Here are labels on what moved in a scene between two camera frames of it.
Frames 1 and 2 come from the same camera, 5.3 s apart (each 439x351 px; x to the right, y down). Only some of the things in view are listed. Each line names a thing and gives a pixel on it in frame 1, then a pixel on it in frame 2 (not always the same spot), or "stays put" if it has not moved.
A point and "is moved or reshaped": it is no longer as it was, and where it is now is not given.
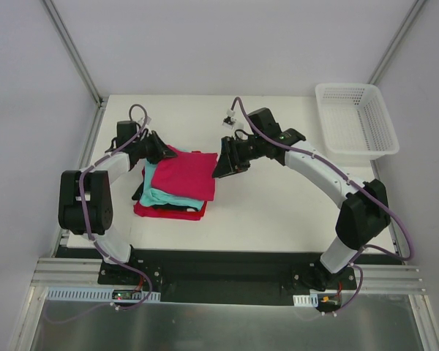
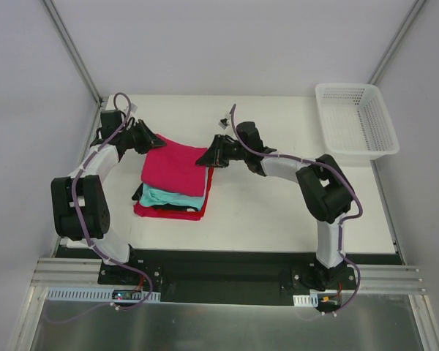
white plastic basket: (355, 121) stays put
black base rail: (225, 276) stays put
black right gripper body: (230, 155) -> (219, 151)
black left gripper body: (152, 147) -> (142, 134)
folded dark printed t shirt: (138, 195) stays put
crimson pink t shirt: (189, 174) is moved or reshaped
